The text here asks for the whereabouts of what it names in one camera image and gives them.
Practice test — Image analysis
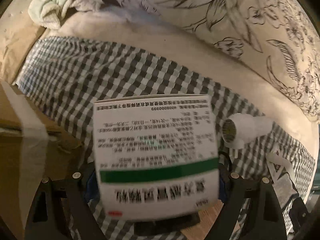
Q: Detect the green white medicine box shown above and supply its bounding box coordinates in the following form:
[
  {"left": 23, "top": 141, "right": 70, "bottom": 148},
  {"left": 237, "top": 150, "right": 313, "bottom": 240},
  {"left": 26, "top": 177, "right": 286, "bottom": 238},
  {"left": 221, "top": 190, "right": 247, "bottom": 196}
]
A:
[{"left": 93, "top": 94, "right": 219, "bottom": 221}]

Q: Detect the white printed sachet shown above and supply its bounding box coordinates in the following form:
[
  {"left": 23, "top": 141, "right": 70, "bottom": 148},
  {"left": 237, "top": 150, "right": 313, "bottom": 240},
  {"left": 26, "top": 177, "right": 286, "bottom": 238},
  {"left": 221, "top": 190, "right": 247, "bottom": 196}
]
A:
[{"left": 266, "top": 152, "right": 299, "bottom": 210}]

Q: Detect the brown cardboard box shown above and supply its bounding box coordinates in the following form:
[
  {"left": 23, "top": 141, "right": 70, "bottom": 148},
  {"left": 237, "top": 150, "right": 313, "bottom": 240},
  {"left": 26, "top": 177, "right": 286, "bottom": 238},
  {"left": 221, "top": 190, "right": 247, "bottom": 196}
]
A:
[{"left": 1, "top": 81, "right": 84, "bottom": 239}]

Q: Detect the floral white pillow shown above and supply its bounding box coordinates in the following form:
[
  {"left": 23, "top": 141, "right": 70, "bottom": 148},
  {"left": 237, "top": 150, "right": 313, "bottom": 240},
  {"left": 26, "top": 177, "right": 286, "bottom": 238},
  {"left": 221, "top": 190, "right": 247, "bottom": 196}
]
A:
[{"left": 75, "top": 0, "right": 319, "bottom": 121}]

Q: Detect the beige studded cushion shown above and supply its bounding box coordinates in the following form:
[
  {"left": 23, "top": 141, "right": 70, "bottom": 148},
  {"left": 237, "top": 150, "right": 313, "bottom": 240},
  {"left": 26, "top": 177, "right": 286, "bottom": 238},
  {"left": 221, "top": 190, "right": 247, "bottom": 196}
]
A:
[{"left": 1, "top": 10, "right": 45, "bottom": 83}]

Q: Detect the pale green towel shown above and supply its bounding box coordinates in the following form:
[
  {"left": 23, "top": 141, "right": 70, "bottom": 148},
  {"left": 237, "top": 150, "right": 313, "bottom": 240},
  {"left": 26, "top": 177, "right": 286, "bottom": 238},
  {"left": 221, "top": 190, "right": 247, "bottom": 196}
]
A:
[{"left": 28, "top": 0, "right": 81, "bottom": 30}]

